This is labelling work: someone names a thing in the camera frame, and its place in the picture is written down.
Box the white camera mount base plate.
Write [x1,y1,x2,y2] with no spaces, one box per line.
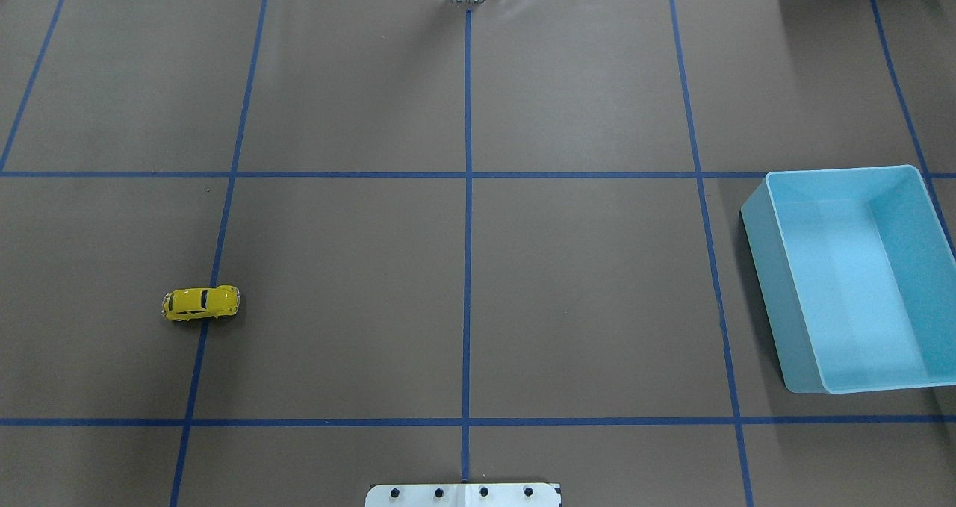
[364,482,562,506]

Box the light blue plastic bin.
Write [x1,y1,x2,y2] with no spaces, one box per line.
[741,166,955,394]

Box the yellow beetle toy car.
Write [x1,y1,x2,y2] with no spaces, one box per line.
[161,285,241,321]

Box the brown paper table mat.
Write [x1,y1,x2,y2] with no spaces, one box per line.
[2,0,954,506]

